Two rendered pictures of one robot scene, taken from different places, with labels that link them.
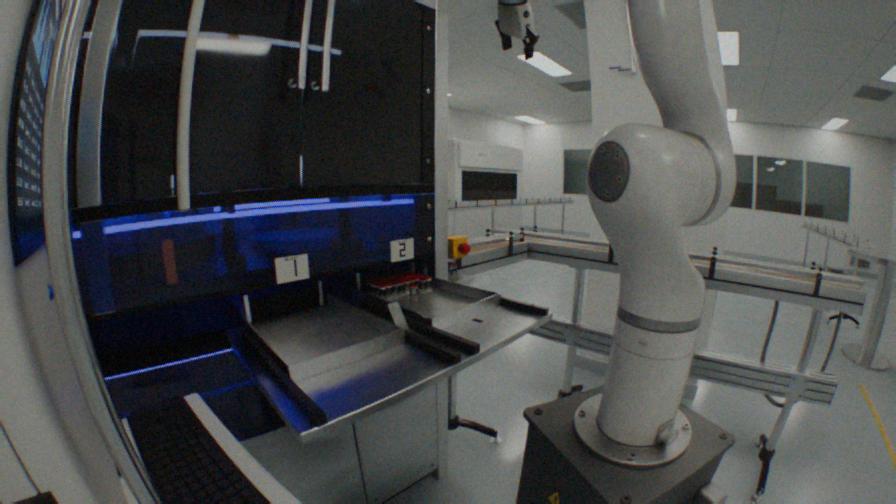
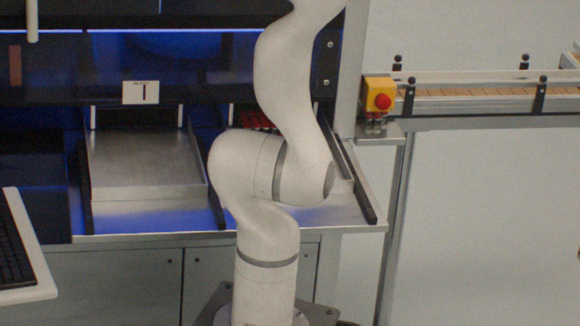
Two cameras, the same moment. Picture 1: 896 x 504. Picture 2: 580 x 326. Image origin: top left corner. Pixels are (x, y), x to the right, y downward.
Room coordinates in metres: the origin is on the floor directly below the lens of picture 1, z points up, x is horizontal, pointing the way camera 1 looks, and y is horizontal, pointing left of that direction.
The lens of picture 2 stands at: (-1.35, -1.43, 2.40)
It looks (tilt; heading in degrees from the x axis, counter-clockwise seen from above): 29 degrees down; 33
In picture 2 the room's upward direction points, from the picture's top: 5 degrees clockwise
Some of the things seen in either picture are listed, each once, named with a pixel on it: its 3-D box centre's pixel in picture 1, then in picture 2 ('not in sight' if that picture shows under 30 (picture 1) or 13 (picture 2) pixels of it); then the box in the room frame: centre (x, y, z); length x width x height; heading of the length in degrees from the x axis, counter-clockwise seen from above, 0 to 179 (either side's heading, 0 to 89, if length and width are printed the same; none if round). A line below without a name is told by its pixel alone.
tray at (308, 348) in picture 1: (313, 328); (143, 156); (0.71, 0.30, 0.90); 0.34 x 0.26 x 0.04; 46
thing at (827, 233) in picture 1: (828, 232); not in sight; (3.00, -5.36, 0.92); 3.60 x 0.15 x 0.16; 136
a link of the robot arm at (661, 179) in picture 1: (654, 226); (255, 192); (0.38, -0.25, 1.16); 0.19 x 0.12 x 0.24; 109
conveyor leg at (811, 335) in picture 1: (794, 389); not in sight; (0.81, -1.47, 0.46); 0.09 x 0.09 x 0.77; 46
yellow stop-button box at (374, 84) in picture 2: (453, 246); (378, 92); (1.22, -0.02, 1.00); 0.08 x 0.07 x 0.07; 46
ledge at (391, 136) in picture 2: (448, 278); (374, 129); (1.26, 0.00, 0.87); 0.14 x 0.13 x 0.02; 46
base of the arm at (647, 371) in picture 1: (646, 376); (264, 290); (0.39, -0.28, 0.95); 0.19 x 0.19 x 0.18
